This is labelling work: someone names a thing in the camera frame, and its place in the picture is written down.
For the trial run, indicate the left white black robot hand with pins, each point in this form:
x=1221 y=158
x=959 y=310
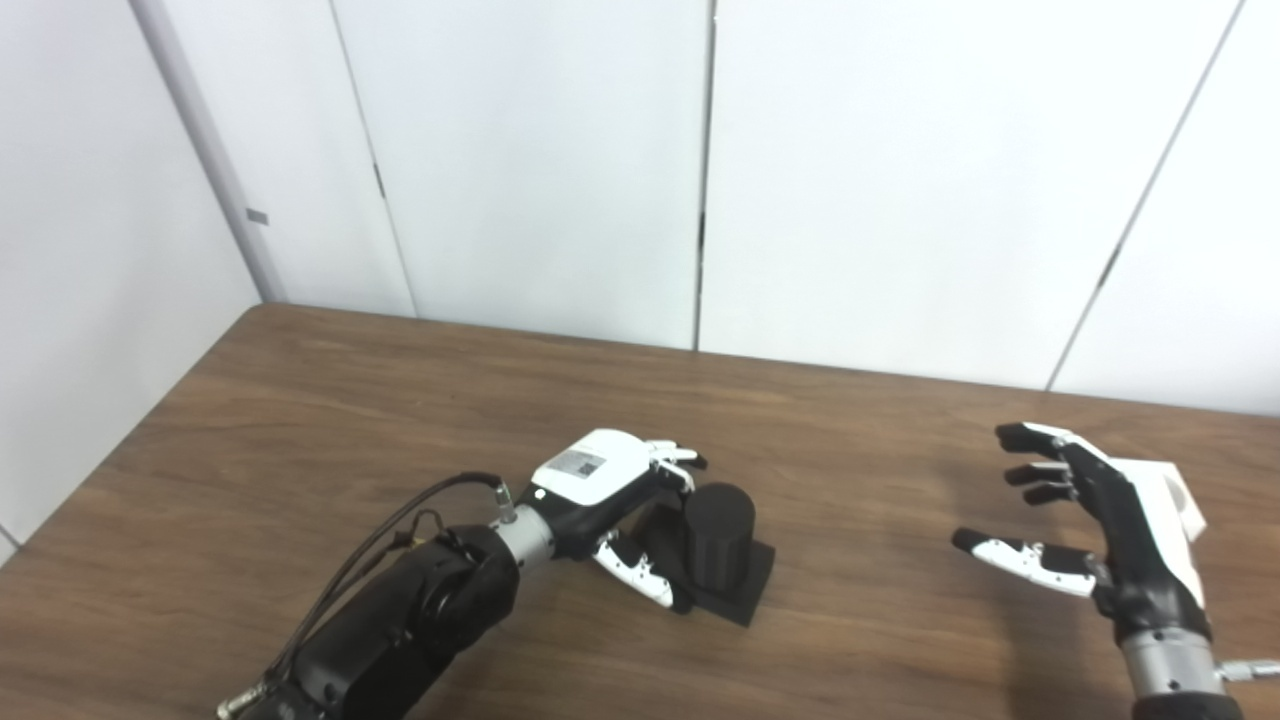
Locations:
x=590 y=470

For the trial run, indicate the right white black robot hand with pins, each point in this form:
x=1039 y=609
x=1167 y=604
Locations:
x=1130 y=560

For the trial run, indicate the white square piece with hole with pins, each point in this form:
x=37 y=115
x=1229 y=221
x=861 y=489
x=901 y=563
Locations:
x=1150 y=475

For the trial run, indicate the black peg with square base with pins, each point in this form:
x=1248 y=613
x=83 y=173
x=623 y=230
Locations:
x=720 y=550

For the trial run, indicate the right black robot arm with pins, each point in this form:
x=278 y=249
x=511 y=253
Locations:
x=1170 y=680

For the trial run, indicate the gray wall post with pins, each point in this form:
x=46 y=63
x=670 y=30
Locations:
x=200 y=130

